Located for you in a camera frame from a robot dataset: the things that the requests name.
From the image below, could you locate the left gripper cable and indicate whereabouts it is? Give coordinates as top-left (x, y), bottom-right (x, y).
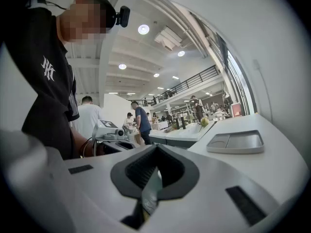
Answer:
top-left (82, 130), bottom-right (98, 158)

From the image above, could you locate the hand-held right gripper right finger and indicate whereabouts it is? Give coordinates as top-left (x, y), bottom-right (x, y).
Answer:
top-left (157, 144), bottom-right (200, 201)

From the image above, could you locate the brown box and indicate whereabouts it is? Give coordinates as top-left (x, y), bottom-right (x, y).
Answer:
top-left (230, 103), bottom-right (243, 118)

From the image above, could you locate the white ceiling vent unit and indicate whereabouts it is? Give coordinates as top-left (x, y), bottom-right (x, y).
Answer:
top-left (154, 25), bottom-right (183, 51)

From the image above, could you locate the black balcony railing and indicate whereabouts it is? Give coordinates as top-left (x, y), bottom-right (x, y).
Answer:
top-left (131, 65), bottom-right (221, 106)

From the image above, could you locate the gray compartment tray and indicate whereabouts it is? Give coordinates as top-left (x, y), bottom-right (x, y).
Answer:
top-left (206, 129), bottom-right (265, 154)

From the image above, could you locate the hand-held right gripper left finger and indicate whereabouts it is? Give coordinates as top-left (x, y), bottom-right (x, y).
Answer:
top-left (110, 144), bottom-right (159, 201)

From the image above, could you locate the person's head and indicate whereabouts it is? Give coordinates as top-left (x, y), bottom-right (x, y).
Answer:
top-left (57, 0), bottom-right (117, 46)

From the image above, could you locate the person's left forearm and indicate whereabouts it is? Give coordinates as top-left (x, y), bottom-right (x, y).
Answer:
top-left (69, 127), bottom-right (96, 159)

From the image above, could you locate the person's left hand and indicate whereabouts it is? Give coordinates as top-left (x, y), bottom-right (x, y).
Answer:
top-left (94, 142), bottom-right (105, 157)

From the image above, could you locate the large glass window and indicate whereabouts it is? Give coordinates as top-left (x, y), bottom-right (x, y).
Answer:
top-left (213, 32), bottom-right (259, 117)

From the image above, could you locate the person's black t-shirt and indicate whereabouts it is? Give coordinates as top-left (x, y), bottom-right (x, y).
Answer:
top-left (2, 0), bottom-right (81, 160)

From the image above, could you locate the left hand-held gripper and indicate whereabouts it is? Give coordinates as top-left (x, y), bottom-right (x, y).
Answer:
top-left (92, 119), bottom-right (136, 156)

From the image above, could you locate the yellow artificial flower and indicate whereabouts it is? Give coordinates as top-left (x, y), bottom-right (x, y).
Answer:
top-left (199, 116), bottom-right (210, 133)

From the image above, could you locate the black head camera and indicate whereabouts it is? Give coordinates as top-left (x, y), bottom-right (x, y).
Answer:
top-left (116, 5), bottom-right (131, 28)

